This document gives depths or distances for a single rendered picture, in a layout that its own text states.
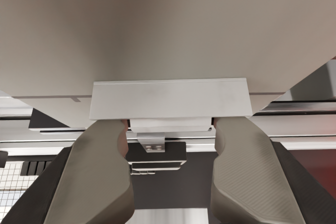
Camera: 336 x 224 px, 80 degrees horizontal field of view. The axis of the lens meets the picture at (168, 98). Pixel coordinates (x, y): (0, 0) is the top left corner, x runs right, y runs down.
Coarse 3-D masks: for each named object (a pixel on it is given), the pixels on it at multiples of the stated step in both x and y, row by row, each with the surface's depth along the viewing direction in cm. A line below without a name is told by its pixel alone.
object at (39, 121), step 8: (32, 112) 22; (40, 112) 22; (32, 120) 22; (40, 120) 22; (48, 120) 22; (56, 120) 22; (32, 128) 21; (40, 128) 21; (48, 128) 22; (56, 128) 22; (64, 128) 22; (72, 128) 22; (80, 128) 22
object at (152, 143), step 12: (144, 132) 26; (156, 132) 26; (132, 144) 40; (144, 144) 30; (156, 144) 30; (168, 144) 40; (180, 144) 40; (132, 156) 39; (144, 156) 39; (156, 156) 39; (168, 156) 39; (180, 156) 39; (132, 168) 39; (144, 168) 39; (156, 168) 39; (168, 168) 40
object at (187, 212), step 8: (168, 208) 20; (176, 208) 20; (184, 208) 20; (192, 208) 20; (200, 208) 20; (136, 216) 20; (144, 216) 20; (152, 216) 20; (160, 216) 20; (168, 216) 20; (176, 216) 20; (184, 216) 20; (192, 216) 20; (200, 216) 20
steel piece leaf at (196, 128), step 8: (136, 128) 21; (144, 128) 22; (152, 128) 22; (160, 128) 22; (168, 128) 22; (176, 128) 22; (184, 128) 22; (192, 128) 22; (200, 128) 22; (208, 128) 22
